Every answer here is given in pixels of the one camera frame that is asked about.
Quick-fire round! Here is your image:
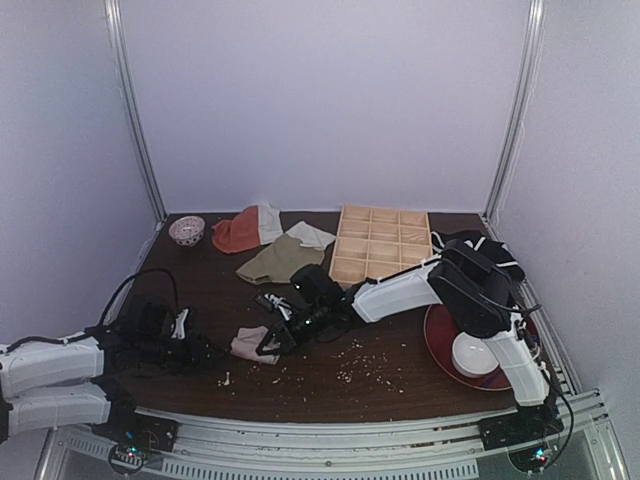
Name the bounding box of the mauve and cream underwear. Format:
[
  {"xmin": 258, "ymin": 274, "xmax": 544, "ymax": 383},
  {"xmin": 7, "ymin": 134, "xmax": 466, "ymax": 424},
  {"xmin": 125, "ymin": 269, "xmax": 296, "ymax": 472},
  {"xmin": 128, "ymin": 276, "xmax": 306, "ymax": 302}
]
[{"xmin": 231, "ymin": 326, "xmax": 279, "ymax": 365}]

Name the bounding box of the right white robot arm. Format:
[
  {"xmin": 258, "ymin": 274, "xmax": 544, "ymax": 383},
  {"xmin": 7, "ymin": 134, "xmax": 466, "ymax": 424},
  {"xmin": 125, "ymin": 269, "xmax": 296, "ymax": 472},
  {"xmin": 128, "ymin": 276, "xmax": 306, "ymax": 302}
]
[{"xmin": 256, "ymin": 239, "xmax": 564, "ymax": 449}]

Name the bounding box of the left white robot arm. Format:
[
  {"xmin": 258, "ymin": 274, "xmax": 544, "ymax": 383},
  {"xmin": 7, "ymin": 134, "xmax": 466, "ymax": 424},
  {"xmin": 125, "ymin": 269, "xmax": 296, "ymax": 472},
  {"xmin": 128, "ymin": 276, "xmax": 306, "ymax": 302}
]
[{"xmin": 1, "ymin": 295, "xmax": 225, "ymax": 446}]

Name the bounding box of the olive green underwear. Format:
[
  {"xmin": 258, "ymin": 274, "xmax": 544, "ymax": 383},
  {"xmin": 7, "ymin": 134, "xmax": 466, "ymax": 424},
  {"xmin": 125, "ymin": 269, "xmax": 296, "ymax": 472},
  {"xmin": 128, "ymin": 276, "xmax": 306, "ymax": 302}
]
[{"xmin": 236, "ymin": 221, "xmax": 336, "ymax": 285}]

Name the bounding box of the orange underwear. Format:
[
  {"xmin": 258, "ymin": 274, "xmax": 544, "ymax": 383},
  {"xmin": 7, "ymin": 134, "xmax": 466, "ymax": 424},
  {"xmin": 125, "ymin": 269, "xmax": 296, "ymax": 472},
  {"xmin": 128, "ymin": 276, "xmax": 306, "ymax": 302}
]
[{"xmin": 212, "ymin": 204, "xmax": 283, "ymax": 254}]

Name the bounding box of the wooden compartment tray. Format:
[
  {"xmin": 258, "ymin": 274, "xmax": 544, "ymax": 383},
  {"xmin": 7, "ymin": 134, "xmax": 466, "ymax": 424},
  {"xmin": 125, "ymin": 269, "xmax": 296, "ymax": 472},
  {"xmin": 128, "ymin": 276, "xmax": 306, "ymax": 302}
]
[{"xmin": 329, "ymin": 205, "xmax": 433, "ymax": 287}]

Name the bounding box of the round red tray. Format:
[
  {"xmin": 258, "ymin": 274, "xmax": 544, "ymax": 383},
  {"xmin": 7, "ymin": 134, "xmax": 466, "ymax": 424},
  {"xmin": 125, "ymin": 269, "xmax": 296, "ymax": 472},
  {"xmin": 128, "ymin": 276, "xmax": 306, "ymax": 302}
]
[{"xmin": 423, "ymin": 304, "xmax": 512, "ymax": 392}]

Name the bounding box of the small patterned bowl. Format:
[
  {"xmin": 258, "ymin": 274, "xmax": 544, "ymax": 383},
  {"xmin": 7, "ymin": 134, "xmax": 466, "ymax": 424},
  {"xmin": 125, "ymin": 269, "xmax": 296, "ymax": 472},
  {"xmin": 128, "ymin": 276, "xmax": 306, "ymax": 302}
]
[{"xmin": 168, "ymin": 216, "xmax": 206, "ymax": 247}]

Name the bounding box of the white bowl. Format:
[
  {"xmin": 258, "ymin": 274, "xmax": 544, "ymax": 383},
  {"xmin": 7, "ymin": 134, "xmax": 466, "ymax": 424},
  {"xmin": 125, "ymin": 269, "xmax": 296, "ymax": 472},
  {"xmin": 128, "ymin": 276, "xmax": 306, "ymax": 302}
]
[{"xmin": 451, "ymin": 332, "xmax": 499, "ymax": 378}]

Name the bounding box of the black and white garment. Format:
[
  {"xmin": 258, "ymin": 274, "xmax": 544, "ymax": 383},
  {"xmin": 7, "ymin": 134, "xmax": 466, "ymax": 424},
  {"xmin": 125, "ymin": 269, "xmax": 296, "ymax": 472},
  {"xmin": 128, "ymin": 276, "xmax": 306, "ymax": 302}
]
[{"xmin": 431, "ymin": 230, "xmax": 526, "ymax": 282}]

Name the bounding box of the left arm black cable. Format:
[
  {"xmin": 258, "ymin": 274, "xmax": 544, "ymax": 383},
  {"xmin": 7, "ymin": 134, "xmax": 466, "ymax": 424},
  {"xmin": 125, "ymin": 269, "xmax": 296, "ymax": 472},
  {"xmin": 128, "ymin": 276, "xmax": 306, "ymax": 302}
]
[{"xmin": 0, "ymin": 268, "xmax": 181, "ymax": 351}]

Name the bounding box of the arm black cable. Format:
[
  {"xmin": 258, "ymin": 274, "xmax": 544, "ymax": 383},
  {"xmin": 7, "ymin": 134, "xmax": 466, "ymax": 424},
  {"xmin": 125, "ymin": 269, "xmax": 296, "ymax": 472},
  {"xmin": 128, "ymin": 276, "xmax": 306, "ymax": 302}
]
[
  {"xmin": 499, "ymin": 289, "xmax": 576, "ymax": 451},
  {"xmin": 0, "ymin": 268, "xmax": 181, "ymax": 351}
]

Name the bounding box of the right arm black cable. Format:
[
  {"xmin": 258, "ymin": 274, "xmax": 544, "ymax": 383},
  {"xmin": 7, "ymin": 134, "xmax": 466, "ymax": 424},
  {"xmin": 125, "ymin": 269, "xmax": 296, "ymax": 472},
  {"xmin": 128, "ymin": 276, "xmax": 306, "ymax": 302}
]
[{"xmin": 499, "ymin": 289, "xmax": 576, "ymax": 451}]

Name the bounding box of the front aluminium rail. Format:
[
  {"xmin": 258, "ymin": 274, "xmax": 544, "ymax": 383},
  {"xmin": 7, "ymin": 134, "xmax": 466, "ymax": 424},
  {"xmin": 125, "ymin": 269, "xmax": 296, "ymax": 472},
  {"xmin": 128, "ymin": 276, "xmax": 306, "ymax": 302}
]
[{"xmin": 54, "ymin": 389, "xmax": 609, "ymax": 480}]

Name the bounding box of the left aluminium frame post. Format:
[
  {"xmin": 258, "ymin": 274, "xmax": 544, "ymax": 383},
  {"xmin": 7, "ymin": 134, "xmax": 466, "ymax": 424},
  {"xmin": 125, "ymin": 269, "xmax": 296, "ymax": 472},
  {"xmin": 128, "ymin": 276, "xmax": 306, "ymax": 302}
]
[{"xmin": 104, "ymin": 0, "xmax": 168, "ymax": 225}]

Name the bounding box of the aluminium frame post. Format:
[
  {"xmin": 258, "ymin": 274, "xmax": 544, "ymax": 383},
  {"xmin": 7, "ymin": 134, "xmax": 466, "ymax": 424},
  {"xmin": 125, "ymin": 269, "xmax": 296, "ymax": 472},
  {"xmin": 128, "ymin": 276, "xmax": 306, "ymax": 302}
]
[
  {"xmin": 104, "ymin": 0, "xmax": 168, "ymax": 225},
  {"xmin": 483, "ymin": 0, "xmax": 546, "ymax": 228}
]

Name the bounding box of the right aluminium frame post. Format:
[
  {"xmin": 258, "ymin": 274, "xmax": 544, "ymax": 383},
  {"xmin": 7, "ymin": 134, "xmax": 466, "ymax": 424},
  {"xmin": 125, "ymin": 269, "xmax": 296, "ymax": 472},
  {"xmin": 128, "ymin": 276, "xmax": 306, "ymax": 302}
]
[{"xmin": 483, "ymin": 0, "xmax": 546, "ymax": 228}]

